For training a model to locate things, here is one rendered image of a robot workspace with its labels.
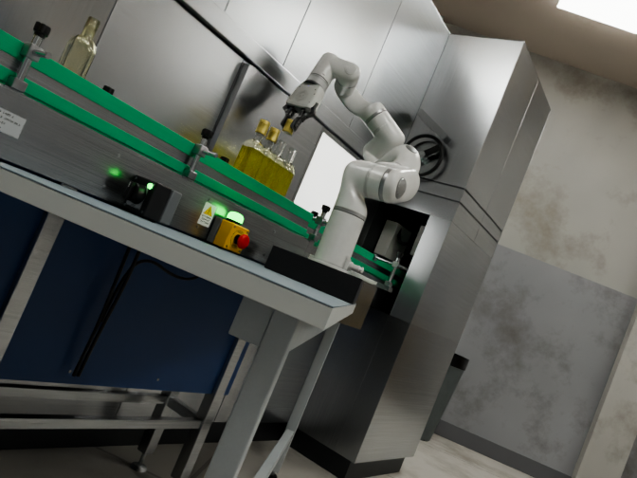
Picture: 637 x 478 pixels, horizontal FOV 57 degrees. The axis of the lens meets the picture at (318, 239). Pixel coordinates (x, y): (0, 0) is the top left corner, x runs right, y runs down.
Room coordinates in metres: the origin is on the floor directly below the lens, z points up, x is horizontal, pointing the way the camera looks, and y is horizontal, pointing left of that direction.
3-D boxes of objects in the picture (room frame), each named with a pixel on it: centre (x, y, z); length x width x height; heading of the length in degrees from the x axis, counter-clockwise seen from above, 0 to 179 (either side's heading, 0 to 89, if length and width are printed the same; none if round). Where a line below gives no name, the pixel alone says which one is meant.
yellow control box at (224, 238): (1.55, 0.22, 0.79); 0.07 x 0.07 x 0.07; 56
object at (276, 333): (1.60, -0.07, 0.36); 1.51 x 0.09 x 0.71; 173
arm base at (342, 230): (1.60, -0.07, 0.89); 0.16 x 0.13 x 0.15; 82
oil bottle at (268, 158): (1.84, 0.26, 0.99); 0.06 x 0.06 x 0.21; 57
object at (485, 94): (2.98, -0.56, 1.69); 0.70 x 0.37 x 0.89; 146
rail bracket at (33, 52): (1.04, 0.59, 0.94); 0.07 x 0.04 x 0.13; 56
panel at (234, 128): (2.21, 0.17, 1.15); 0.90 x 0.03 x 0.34; 146
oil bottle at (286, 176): (1.94, 0.19, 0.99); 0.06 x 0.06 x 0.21; 57
